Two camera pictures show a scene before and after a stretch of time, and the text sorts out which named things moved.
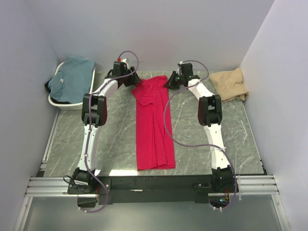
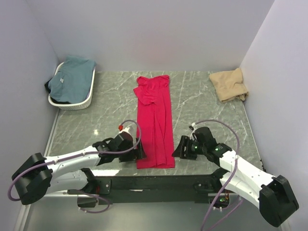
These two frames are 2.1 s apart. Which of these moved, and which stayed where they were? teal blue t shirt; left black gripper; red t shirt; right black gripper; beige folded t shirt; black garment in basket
Moved: left black gripper; right black gripper
Stayed: beige folded t shirt; red t shirt; teal blue t shirt; black garment in basket
